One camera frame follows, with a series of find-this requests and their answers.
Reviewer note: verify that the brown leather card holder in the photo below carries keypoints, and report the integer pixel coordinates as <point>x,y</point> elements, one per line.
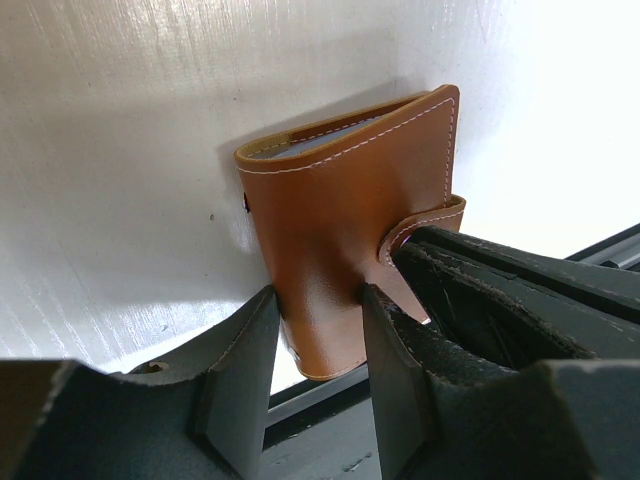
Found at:
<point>332,201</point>

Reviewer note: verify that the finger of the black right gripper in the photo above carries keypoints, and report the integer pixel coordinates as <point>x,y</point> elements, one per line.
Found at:
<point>507,320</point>
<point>609,290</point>

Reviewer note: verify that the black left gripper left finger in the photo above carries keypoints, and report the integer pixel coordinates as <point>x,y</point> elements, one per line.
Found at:
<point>196,412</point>

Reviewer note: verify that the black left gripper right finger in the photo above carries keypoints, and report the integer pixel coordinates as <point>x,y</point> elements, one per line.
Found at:
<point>443,413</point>

